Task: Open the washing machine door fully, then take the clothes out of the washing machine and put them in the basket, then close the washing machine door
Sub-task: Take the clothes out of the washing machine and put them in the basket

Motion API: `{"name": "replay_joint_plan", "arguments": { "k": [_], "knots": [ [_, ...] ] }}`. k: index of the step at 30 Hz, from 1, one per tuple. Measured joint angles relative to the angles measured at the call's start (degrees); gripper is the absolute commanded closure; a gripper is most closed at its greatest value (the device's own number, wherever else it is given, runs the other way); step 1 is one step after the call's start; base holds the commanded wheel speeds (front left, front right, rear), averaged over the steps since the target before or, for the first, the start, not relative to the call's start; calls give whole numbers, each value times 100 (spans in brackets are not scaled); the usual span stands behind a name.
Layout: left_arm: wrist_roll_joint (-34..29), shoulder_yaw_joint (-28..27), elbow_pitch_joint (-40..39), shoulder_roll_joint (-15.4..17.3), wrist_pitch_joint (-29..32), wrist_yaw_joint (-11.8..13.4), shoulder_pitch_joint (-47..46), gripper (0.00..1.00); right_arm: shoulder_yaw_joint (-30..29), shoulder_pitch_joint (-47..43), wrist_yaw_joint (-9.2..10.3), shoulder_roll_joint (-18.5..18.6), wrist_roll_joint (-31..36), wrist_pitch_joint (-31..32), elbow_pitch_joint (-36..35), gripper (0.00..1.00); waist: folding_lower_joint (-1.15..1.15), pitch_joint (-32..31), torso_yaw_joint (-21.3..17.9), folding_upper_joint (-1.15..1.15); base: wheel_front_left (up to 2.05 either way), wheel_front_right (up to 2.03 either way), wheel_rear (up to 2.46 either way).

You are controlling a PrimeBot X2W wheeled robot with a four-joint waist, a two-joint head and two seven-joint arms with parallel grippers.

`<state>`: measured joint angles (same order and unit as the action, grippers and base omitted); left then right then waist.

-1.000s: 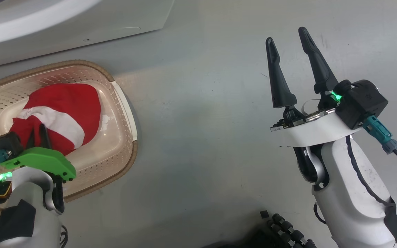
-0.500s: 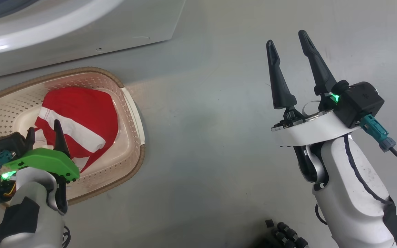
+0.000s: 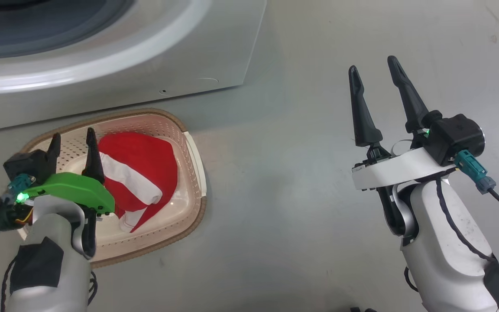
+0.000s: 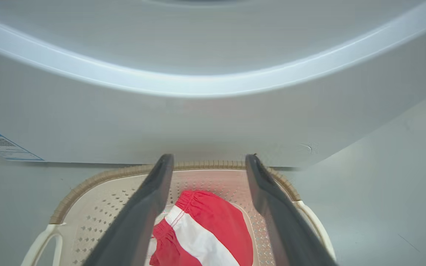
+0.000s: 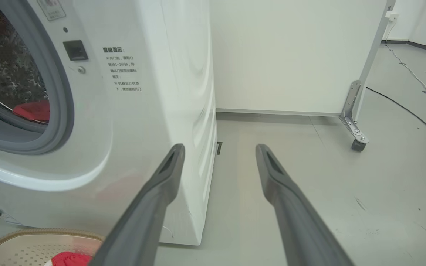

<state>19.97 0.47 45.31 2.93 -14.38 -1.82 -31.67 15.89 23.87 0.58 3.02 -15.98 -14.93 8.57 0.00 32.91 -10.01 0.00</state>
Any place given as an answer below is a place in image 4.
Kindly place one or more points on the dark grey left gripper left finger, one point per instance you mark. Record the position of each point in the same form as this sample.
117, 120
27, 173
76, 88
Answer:
131, 229

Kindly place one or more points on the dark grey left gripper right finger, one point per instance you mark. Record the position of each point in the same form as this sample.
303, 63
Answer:
287, 229

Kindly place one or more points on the red and white shorts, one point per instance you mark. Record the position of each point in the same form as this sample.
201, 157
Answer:
216, 221

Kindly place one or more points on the cream perforated laundry basket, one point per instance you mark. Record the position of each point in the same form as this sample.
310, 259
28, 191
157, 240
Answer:
98, 210

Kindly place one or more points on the white washing machine body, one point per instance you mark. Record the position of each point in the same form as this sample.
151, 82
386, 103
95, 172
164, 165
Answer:
198, 122

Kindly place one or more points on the round drain filter cover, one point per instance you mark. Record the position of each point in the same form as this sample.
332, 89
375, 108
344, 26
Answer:
307, 148

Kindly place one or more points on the blue energy label sticker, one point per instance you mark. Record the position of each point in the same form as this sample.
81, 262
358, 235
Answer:
2, 146

